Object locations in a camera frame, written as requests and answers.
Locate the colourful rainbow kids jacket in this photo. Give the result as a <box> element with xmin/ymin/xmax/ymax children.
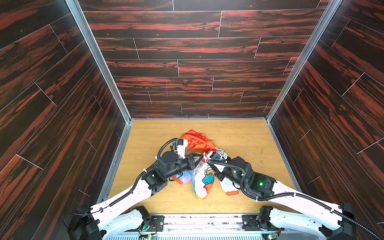
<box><xmin>171</xmin><ymin>130</ymin><xmax>230</xmax><ymax>200</ymax></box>

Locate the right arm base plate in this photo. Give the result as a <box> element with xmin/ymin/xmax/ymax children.
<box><xmin>242</xmin><ymin>206</ymin><xmax>280</xmax><ymax>232</ymax></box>

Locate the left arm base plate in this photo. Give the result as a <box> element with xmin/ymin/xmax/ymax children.
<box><xmin>135</xmin><ymin>215</ymin><xmax>165</xmax><ymax>232</ymax></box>

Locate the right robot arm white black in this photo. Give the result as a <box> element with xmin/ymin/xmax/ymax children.
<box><xmin>204</xmin><ymin>152</ymin><xmax>380</xmax><ymax>240</ymax></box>

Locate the aluminium front rail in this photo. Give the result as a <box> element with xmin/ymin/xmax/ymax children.
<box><xmin>76</xmin><ymin>213</ymin><xmax>331</xmax><ymax>240</ymax></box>

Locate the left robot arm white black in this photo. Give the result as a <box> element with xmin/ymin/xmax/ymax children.
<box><xmin>67</xmin><ymin>151</ymin><xmax>204</xmax><ymax>240</ymax></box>

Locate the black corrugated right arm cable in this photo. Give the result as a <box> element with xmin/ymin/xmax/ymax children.
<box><xmin>206</xmin><ymin>160</ymin><xmax>382</xmax><ymax>240</ymax></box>

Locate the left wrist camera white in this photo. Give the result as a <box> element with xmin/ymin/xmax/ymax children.
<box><xmin>176</xmin><ymin>139</ymin><xmax>188</xmax><ymax>159</ymax></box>

